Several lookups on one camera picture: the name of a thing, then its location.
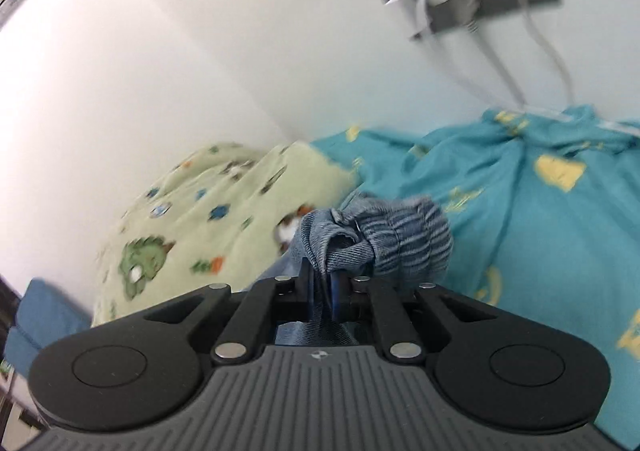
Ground blue pillow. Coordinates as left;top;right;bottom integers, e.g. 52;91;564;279
5;278;94;378

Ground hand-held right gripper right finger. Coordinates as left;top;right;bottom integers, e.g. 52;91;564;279
325;271;502;365

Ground dark wooden door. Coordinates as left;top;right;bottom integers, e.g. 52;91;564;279
0;276;22;337

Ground teal printed bed sheet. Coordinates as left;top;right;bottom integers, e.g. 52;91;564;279
310;103;640;451

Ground green dinosaur print blanket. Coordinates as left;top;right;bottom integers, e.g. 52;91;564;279
92;141;362;328

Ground white charger cable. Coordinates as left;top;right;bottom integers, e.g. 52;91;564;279
413;0;526;109

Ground blue denim jeans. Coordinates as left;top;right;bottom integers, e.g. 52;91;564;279
272;196;454;347

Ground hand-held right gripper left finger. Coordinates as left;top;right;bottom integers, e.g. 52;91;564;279
142;261;322;365

